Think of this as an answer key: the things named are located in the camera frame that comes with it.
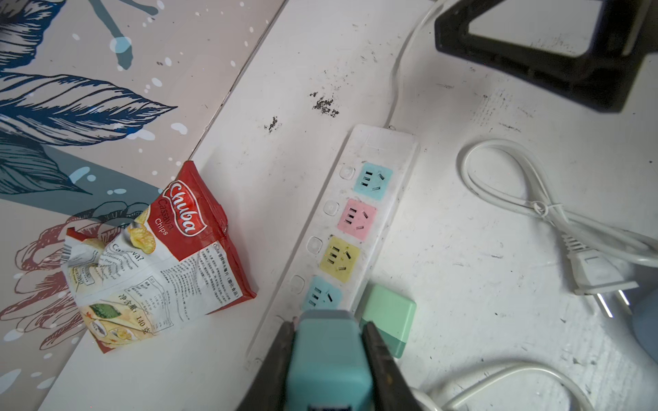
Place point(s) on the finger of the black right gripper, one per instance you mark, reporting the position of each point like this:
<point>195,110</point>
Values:
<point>600,79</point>

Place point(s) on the red white chips bag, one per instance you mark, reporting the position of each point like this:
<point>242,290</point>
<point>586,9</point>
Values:
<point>173,264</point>

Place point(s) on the teal plug adapter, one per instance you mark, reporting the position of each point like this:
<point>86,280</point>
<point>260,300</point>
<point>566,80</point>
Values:
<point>329,368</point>

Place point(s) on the light green plug adapter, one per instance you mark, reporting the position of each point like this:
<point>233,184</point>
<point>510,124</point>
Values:
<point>392,314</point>

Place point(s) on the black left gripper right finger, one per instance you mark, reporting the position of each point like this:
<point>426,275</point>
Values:
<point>391,391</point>

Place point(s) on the white multicolour power strip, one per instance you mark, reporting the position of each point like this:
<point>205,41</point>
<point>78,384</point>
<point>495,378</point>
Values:
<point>345,233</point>

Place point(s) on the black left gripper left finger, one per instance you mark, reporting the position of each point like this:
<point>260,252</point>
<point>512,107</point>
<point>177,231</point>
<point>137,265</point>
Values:
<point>267,391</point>

